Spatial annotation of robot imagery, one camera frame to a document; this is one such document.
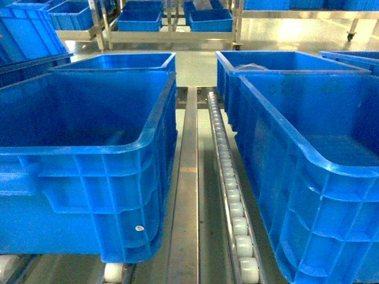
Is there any large blue bin right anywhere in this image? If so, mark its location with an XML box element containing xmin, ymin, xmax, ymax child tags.
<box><xmin>236</xmin><ymin>74</ymin><xmax>378</xmax><ymax>283</ymax></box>

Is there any large blue bin left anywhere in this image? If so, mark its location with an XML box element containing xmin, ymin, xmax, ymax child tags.
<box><xmin>1</xmin><ymin>70</ymin><xmax>177</xmax><ymax>263</ymax></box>

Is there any blue bin rear right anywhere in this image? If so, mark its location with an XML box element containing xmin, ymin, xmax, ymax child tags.
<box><xmin>216</xmin><ymin>50</ymin><xmax>371</xmax><ymax>131</ymax></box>

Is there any large blue bin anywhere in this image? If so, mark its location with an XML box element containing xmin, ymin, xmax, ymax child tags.
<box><xmin>236</xmin><ymin>74</ymin><xmax>378</xmax><ymax>283</ymax></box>
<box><xmin>1</xmin><ymin>70</ymin><xmax>177</xmax><ymax>263</ymax></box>

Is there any blue bin rear left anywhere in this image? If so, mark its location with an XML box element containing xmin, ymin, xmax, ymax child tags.
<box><xmin>49</xmin><ymin>52</ymin><xmax>176</xmax><ymax>72</ymax></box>

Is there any white roller track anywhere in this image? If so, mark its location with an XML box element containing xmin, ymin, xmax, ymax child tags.
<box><xmin>207</xmin><ymin>91</ymin><xmax>266</xmax><ymax>283</ymax></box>

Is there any steel divider rail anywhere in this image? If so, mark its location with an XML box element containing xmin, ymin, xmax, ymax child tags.
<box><xmin>166</xmin><ymin>86</ymin><xmax>200</xmax><ymax>283</ymax></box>

